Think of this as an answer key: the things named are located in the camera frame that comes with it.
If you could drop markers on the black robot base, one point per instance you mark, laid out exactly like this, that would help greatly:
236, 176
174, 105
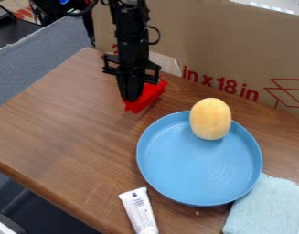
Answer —
49, 10

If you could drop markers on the yellow potato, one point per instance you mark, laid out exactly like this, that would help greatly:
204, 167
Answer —
210, 118

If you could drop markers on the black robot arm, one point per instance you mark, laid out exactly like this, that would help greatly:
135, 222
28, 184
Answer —
131, 14

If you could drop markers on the white cream tube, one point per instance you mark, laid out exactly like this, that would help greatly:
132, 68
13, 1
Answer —
135, 201

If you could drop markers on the brown cardboard box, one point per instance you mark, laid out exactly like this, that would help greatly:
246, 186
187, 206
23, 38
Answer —
235, 47

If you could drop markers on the red plastic block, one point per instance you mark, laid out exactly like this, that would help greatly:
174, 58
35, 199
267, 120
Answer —
151, 93

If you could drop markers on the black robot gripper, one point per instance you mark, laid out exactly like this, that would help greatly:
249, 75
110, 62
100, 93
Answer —
130, 65

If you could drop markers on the blue round plate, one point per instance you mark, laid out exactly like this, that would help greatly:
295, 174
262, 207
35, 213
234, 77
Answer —
198, 172

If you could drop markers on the grey fabric panel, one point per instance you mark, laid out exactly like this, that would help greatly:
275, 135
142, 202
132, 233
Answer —
36, 54

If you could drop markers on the light blue towel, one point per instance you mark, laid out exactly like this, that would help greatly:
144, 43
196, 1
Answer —
267, 210

